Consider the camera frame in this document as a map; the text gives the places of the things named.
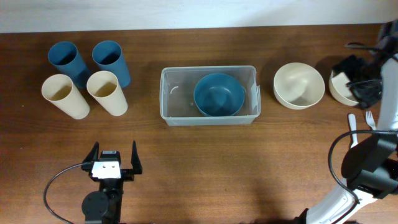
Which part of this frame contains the clear plastic container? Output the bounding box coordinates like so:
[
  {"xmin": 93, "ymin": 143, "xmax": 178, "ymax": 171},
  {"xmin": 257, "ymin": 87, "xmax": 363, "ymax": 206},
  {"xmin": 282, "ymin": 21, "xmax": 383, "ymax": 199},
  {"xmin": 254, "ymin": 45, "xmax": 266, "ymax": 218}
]
[{"xmin": 159, "ymin": 65, "xmax": 261, "ymax": 126}]

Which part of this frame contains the blue bowl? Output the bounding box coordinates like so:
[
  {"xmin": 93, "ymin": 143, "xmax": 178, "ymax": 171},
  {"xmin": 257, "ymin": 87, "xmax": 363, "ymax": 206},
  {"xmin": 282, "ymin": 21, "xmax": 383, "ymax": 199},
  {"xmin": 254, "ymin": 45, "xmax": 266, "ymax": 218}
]
[{"xmin": 193, "ymin": 73, "xmax": 246, "ymax": 116}]

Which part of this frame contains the cream cup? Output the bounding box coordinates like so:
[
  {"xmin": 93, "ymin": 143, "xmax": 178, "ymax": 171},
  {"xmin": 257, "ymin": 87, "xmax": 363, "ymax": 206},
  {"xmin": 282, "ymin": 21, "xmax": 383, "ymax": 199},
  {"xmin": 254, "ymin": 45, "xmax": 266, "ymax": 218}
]
[
  {"xmin": 86, "ymin": 71, "xmax": 128, "ymax": 116},
  {"xmin": 41, "ymin": 74, "xmax": 90, "ymax": 119}
]

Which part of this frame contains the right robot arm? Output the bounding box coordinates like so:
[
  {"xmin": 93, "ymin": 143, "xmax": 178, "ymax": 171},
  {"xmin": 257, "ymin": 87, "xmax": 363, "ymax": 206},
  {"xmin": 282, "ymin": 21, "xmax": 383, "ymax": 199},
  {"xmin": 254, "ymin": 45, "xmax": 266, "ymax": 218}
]
[{"xmin": 293, "ymin": 21, "xmax": 397, "ymax": 224}]

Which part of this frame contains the left blue cup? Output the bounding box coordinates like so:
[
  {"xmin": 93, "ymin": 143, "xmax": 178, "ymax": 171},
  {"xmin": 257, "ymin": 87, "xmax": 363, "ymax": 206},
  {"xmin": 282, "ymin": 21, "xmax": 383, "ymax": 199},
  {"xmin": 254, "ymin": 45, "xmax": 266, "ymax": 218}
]
[{"xmin": 47, "ymin": 41, "xmax": 91, "ymax": 89}]

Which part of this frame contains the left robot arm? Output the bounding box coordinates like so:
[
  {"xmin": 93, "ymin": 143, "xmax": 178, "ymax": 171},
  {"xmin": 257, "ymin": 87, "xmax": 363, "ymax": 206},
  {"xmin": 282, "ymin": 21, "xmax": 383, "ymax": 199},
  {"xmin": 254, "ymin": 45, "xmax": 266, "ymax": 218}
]
[{"xmin": 81, "ymin": 142, "xmax": 143, "ymax": 224}]

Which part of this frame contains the right blue cup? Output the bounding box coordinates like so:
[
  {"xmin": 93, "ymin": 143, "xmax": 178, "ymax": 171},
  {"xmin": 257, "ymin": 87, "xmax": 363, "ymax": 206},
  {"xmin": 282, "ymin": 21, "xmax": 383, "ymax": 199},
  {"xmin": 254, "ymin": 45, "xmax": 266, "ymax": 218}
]
[{"xmin": 92, "ymin": 40, "xmax": 131, "ymax": 88}]

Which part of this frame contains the cream bowl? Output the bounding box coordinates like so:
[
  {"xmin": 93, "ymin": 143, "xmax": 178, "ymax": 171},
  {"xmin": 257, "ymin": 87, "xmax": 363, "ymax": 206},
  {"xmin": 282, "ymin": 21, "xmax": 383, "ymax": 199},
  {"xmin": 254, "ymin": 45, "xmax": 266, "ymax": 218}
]
[
  {"xmin": 328, "ymin": 70, "xmax": 359, "ymax": 106},
  {"xmin": 273, "ymin": 62, "xmax": 325, "ymax": 110}
]

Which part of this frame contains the blue cup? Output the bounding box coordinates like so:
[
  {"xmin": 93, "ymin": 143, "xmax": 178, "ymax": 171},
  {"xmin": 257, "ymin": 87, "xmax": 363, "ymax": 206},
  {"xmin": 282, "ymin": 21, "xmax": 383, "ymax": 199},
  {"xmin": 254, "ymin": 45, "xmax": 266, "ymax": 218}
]
[
  {"xmin": 92, "ymin": 40, "xmax": 131, "ymax": 88},
  {"xmin": 47, "ymin": 41, "xmax": 91, "ymax": 89}
]

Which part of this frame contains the white plastic fork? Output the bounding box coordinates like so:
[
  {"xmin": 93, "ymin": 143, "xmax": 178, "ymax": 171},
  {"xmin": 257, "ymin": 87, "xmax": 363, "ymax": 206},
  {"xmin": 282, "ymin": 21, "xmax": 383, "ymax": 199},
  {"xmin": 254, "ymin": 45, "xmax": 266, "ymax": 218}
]
[{"xmin": 365, "ymin": 111, "xmax": 376, "ymax": 130}]

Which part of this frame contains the white plastic spoon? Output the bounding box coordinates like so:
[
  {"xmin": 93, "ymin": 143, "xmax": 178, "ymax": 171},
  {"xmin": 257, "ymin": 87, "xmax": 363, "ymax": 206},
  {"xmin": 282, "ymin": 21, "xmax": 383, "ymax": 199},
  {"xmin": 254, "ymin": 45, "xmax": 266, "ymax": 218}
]
[{"xmin": 348, "ymin": 113, "xmax": 358, "ymax": 148}]

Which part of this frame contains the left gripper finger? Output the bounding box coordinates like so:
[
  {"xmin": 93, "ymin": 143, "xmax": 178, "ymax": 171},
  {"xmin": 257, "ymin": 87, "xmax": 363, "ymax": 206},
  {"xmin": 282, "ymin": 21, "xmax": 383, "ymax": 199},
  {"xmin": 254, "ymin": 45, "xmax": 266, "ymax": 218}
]
[
  {"xmin": 83, "ymin": 142, "xmax": 99, "ymax": 162},
  {"xmin": 131, "ymin": 141, "xmax": 142, "ymax": 174}
]

